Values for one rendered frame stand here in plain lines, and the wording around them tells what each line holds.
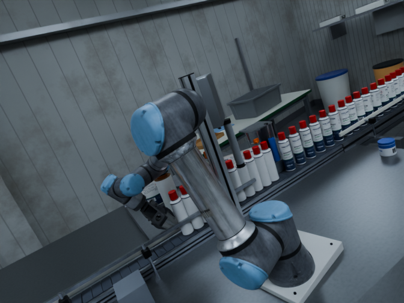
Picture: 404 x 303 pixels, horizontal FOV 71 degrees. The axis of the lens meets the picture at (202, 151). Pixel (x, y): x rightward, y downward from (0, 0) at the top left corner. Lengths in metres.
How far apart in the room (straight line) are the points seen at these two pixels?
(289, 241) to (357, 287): 0.21
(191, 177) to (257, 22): 4.82
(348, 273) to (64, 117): 3.02
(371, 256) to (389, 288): 0.12
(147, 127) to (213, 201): 0.24
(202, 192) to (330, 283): 0.47
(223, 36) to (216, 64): 0.48
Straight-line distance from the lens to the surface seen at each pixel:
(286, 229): 0.84
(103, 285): 1.26
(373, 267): 1.00
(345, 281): 0.97
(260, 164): 1.37
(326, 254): 1.01
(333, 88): 5.36
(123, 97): 3.63
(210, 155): 1.06
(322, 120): 1.64
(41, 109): 3.38
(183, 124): 0.68
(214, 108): 1.04
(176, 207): 1.19
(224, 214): 0.72
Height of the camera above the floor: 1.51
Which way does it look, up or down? 16 degrees down
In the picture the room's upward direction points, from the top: 20 degrees counter-clockwise
